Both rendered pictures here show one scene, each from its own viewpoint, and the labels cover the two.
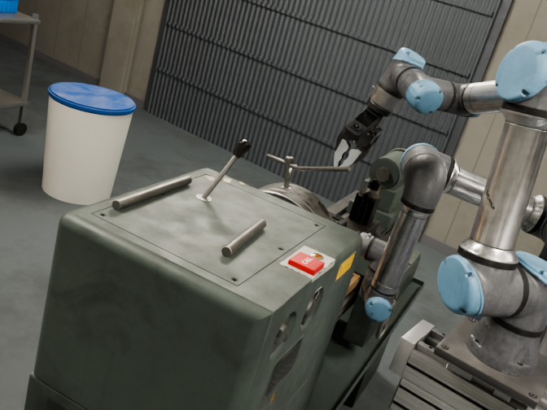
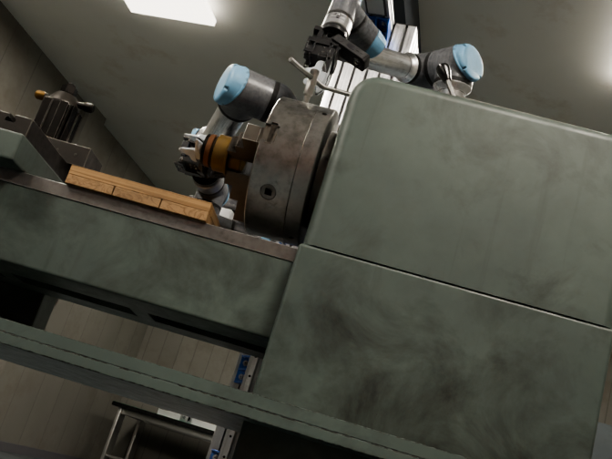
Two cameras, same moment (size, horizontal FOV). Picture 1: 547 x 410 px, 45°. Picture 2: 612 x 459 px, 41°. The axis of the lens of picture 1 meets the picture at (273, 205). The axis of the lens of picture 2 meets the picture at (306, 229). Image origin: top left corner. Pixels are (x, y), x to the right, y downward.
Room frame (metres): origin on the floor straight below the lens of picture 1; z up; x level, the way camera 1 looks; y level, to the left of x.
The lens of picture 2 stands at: (2.07, 1.64, 0.43)
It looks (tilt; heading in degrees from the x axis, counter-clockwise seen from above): 17 degrees up; 256
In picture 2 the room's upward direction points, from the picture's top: 17 degrees clockwise
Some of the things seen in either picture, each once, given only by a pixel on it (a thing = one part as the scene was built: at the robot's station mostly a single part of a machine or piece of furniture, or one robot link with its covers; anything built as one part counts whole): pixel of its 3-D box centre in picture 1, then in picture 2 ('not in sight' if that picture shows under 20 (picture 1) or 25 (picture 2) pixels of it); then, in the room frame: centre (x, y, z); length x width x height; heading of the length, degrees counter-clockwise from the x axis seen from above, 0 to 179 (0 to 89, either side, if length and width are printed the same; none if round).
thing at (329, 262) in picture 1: (304, 272); not in sight; (1.26, -0.10, 1.23); 0.13 x 0.08 x 0.06; 160
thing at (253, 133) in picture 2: not in sight; (253, 142); (1.84, 0.02, 1.09); 0.12 x 0.11 x 0.05; 70
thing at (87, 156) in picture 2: (356, 228); (53, 155); (2.24, -0.31, 1.00); 0.20 x 0.10 x 0.05; 160
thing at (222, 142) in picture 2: not in sight; (224, 154); (1.88, -0.09, 1.08); 0.09 x 0.09 x 0.09; 70
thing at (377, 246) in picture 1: (386, 256); (212, 189); (1.85, -0.37, 1.08); 0.11 x 0.08 x 0.09; 68
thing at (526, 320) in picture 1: (527, 289); not in sight; (1.28, -0.56, 1.33); 0.13 x 0.12 x 0.14; 116
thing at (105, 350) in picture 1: (212, 296); (459, 229); (1.36, 0.08, 1.06); 0.59 x 0.48 x 0.39; 160
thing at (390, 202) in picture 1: (386, 183); not in sight; (2.87, -0.46, 1.01); 0.30 x 0.20 x 0.29; 160
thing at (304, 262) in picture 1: (305, 264); not in sight; (1.24, -0.10, 1.26); 0.06 x 0.06 x 0.02; 70
